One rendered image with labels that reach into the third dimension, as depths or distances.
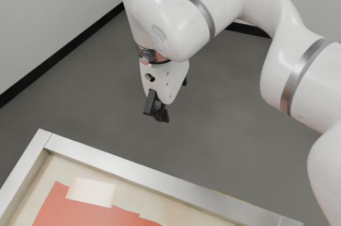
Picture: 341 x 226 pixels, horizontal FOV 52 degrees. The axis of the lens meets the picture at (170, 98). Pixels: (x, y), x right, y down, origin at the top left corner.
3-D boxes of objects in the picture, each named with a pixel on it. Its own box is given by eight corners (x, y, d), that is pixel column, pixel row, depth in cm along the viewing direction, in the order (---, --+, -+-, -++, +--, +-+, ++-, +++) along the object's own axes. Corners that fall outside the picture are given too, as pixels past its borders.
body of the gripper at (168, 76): (167, 70, 51) (175, 110, 60) (192, 23, 56) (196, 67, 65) (123, 58, 53) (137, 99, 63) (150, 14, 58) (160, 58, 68)
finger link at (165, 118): (158, 115, 59) (163, 134, 65) (165, 101, 61) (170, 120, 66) (141, 110, 60) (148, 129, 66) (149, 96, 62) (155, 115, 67)
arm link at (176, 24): (233, -8, 40) (175, 38, 37) (230, 52, 49) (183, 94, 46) (146, -52, 47) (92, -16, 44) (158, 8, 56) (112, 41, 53)
